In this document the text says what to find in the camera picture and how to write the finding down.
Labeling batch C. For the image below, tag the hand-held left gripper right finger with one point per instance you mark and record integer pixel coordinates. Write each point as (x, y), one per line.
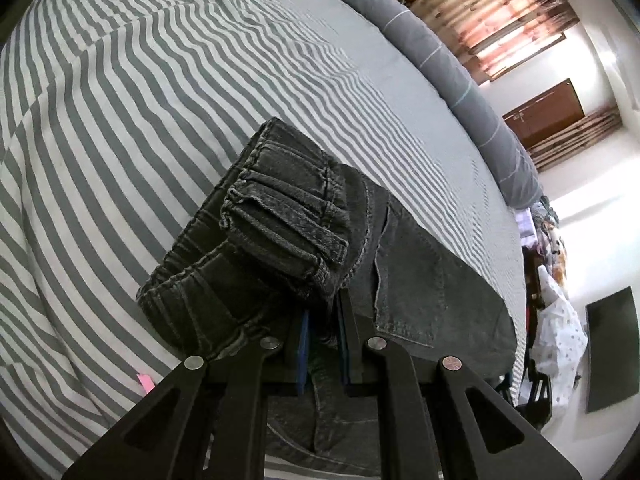
(345, 350)

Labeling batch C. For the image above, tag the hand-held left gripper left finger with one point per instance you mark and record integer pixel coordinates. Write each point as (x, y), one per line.
(303, 355)

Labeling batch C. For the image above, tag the dark grey denim pants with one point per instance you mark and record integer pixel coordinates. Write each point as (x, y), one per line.
(410, 280)

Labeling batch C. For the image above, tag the small pink tag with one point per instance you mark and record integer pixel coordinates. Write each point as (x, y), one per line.
(146, 382)

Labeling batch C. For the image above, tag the white dotted cloth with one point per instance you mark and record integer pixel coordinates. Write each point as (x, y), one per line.
(562, 335)

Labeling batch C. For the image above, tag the dark floor mat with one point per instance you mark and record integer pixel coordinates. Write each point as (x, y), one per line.
(612, 350)

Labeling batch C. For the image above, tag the grey white striped bedsheet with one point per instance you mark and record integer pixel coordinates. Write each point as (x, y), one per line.
(150, 135)

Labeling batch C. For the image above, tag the grey bolster with thin stripes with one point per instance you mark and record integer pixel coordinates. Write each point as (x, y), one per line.
(440, 55)

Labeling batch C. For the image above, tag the brown wooden cabinet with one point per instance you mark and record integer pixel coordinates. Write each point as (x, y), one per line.
(547, 112)

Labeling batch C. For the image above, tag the wooden slatted panel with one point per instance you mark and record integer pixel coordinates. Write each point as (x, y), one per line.
(580, 137)

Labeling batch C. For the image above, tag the orange patterned curtain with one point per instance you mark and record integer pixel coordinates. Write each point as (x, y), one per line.
(505, 15)

